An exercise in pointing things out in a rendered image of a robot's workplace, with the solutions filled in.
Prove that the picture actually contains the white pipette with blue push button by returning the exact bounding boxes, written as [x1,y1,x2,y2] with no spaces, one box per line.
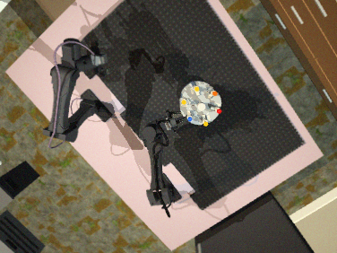
[187,110,192,121]

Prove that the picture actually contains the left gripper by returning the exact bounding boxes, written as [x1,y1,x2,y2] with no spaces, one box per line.
[81,40,118,78]

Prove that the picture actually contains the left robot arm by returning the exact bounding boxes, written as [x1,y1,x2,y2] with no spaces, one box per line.
[42,43,113,143]

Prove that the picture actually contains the white pipette with yellow button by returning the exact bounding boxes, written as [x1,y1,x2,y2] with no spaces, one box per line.
[194,85,199,95]
[182,98,191,105]

